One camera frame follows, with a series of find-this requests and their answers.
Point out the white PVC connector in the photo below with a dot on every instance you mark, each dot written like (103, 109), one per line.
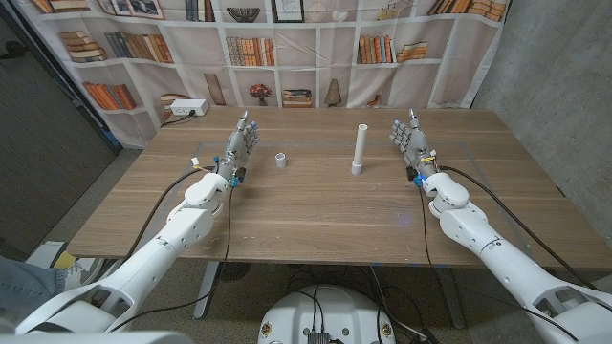
(280, 161)

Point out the small white pipe cap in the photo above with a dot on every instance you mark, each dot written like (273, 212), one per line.
(356, 168)

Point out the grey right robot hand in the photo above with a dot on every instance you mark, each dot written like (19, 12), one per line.
(417, 148)

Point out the yellow flat object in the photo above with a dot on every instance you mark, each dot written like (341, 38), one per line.
(64, 261)

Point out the white sneaker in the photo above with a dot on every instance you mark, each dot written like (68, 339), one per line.
(79, 274)

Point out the white power strip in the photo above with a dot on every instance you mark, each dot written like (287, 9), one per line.
(189, 107)

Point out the dark grey partition panel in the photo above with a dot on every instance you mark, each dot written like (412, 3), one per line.
(43, 143)

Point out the grey table leg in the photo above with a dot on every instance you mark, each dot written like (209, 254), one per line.
(206, 289)
(452, 301)

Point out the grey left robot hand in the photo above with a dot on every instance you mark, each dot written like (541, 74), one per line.
(234, 150)

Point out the white PVC pipe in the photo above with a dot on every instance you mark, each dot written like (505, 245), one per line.
(361, 143)

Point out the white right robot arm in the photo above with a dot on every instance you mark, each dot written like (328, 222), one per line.
(502, 258)

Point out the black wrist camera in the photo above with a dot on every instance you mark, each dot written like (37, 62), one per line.
(411, 173)
(240, 175)

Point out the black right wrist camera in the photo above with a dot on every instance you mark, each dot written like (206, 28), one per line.
(411, 173)

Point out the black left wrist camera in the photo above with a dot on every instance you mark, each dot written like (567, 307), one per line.
(240, 175)

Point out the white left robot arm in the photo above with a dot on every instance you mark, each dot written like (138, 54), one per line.
(143, 260)

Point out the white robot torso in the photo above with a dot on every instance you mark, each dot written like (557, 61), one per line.
(330, 310)

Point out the printed bookshelf backdrop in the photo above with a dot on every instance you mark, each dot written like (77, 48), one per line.
(191, 48)

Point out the person's leg in jeans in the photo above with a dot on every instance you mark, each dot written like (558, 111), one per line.
(24, 286)

